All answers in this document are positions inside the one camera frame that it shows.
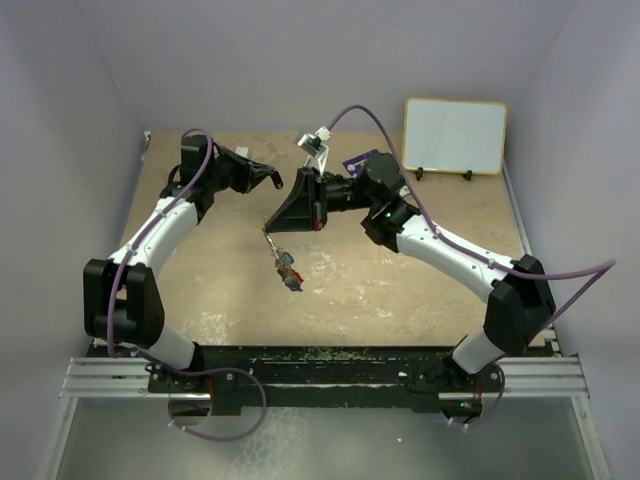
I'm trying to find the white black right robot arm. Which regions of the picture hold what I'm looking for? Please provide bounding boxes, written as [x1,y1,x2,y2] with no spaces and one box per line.
[265,153,556,391]

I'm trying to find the yellow framed whiteboard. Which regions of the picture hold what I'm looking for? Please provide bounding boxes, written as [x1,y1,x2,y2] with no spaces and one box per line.
[402,98,508,176]

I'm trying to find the large metal keyring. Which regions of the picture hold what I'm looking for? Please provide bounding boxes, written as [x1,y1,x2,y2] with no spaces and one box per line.
[261,227,282,261]

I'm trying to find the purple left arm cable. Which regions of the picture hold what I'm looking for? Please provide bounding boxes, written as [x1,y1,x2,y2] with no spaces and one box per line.
[105,128,269,444]

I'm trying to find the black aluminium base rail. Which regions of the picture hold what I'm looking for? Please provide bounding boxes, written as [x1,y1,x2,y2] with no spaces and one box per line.
[61,343,588,419]

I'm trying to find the black whiteboard stand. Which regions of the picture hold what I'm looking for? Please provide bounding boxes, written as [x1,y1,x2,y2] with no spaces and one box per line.
[414,167,473,181]

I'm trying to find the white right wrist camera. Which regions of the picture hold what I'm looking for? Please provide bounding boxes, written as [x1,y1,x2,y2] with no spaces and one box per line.
[295,126,331,174]

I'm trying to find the purple paperback book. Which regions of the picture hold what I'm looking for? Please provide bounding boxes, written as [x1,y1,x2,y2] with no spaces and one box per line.
[342,149,378,177]

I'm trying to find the small blue key tag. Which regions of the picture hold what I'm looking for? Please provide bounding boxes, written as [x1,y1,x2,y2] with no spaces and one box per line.
[281,252,295,265]

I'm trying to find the black white key tag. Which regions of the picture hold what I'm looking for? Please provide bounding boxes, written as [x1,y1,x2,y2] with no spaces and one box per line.
[270,171,284,190]

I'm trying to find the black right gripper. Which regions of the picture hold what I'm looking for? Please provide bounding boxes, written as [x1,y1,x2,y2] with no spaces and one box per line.
[266,166,379,232]

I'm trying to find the white stapler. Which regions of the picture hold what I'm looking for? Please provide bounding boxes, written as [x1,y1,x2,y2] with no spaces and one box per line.
[235,146,249,157]

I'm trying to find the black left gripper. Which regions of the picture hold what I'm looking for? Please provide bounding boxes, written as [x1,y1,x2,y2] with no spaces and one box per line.
[205,147,273,195]

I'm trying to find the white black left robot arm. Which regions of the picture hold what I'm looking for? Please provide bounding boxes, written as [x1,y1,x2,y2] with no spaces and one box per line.
[83,129,283,392]

